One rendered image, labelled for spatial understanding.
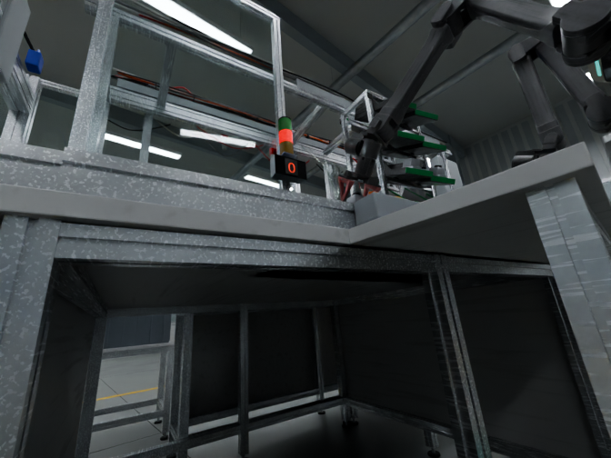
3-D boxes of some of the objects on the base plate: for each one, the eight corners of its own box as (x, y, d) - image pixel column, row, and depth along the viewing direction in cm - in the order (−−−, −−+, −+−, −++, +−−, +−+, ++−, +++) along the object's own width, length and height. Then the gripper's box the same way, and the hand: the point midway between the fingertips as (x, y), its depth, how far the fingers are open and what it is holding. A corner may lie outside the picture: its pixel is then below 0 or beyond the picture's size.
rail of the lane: (449, 252, 82) (441, 217, 86) (50, 213, 36) (65, 141, 40) (433, 256, 87) (425, 223, 90) (57, 225, 41) (71, 160, 44)
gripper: (357, 154, 85) (342, 203, 89) (390, 164, 92) (375, 208, 96) (345, 151, 91) (331, 196, 95) (376, 161, 98) (362, 203, 102)
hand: (354, 200), depth 95 cm, fingers open, 9 cm apart
